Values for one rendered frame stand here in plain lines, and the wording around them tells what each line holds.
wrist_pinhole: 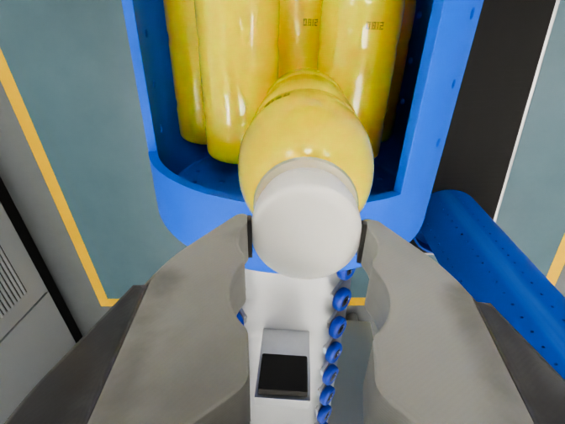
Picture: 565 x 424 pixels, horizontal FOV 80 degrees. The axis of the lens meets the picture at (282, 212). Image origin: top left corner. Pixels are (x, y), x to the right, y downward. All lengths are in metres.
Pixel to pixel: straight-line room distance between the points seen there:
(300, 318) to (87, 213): 1.46
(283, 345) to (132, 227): 1.33
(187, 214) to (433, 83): 0.20
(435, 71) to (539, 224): 1.80
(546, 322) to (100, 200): 1.79
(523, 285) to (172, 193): 0.97
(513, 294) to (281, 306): 0.62
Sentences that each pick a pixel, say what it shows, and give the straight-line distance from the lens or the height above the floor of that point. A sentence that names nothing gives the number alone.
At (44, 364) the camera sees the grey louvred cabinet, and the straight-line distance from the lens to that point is 2.40.
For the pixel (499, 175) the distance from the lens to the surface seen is 1.61.
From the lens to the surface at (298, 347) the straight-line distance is 0.75.
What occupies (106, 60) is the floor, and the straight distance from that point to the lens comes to 1.64.
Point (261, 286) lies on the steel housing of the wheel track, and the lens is 0.69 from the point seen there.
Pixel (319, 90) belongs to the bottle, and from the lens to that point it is 0.19.
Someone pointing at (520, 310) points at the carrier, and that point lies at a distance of 1.05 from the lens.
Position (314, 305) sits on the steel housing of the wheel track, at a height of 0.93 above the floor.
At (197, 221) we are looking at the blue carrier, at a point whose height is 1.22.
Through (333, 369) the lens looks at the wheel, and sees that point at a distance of 0.82.
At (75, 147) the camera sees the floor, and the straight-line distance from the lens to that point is 1.84.
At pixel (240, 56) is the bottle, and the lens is 0.30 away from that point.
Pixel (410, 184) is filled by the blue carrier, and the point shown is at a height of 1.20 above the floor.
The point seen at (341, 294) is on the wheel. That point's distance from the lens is 0.64.
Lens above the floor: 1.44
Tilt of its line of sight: 60 degrees down
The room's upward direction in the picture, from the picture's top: 173 degrees counter-clockwise
